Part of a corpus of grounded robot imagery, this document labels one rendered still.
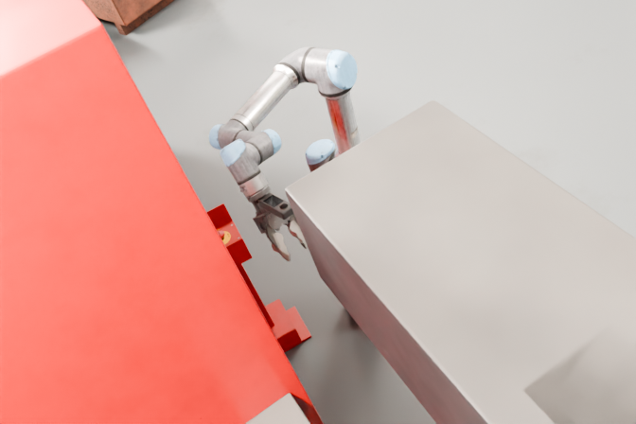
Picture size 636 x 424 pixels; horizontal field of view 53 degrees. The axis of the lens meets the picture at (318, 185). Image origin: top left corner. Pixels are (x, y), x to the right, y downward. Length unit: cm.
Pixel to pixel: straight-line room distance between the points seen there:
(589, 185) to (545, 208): 272
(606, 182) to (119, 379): 298
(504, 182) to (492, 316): 19
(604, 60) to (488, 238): 357
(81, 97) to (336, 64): 151
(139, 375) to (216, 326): 10
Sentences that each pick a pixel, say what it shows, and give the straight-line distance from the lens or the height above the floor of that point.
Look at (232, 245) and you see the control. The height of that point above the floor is 77.
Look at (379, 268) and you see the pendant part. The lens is 73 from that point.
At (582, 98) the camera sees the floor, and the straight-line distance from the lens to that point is 398.
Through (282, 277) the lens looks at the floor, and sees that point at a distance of 333.
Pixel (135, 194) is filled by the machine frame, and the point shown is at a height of 214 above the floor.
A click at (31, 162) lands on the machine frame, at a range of 60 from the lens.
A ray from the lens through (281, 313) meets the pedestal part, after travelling 305.
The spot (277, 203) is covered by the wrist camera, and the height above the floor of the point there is 132.
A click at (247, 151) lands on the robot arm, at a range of 179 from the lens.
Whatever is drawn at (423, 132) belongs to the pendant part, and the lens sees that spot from 87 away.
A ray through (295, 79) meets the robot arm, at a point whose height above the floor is 137.
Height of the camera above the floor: 252
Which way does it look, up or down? 43 degrees down
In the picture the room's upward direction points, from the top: 20 degrees counter-clockwise
